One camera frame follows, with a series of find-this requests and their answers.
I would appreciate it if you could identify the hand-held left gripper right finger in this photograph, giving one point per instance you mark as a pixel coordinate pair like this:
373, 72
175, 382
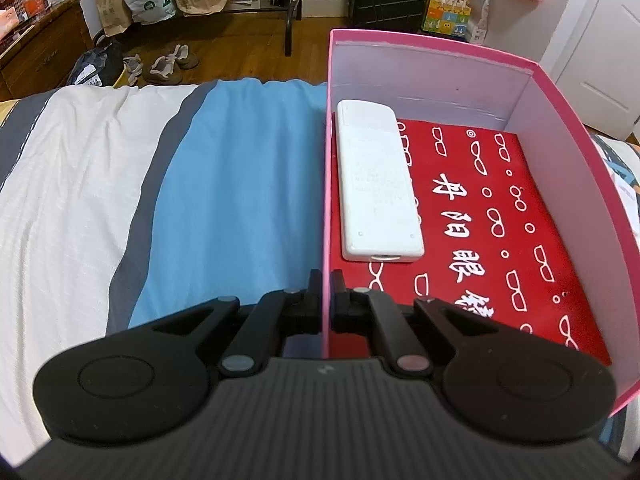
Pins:
342, 305

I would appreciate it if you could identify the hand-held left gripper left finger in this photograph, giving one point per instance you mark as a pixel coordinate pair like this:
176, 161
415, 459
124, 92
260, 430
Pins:
312, 305

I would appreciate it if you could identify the pink cardboard box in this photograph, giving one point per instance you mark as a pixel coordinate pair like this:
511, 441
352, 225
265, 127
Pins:
565, 170

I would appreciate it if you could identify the long white remote control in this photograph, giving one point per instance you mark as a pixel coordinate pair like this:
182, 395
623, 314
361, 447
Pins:
375, 185

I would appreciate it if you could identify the striped bed blanket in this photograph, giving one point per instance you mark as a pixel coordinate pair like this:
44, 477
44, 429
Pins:
75, 185

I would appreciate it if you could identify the grey shoe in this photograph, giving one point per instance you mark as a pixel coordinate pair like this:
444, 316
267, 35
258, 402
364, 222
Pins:
132, 67
186, 56
165, 71

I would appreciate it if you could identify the black metal clothes rack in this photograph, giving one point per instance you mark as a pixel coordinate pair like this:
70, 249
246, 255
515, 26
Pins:
295, 10

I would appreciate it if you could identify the colourful gift bag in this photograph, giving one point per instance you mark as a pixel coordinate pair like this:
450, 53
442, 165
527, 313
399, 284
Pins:
446, 15

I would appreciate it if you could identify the dark plastic bag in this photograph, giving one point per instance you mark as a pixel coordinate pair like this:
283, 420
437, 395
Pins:
95, 67

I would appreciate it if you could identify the white printed plastic bag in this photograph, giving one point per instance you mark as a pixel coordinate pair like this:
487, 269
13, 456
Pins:
147, 5

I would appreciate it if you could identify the yellow bed sheet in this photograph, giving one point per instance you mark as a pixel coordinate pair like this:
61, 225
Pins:
6, 112

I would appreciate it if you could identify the white door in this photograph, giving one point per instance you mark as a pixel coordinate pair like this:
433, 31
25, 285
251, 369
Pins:
600, 50

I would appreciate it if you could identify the plain brown paper bag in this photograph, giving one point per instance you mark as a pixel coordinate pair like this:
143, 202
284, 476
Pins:
112, 2

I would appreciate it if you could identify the wooden nightstand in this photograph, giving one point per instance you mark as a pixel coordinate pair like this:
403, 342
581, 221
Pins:
45, 50

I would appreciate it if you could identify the pink tissue pack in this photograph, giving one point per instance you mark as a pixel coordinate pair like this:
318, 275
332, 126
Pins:
10, 22

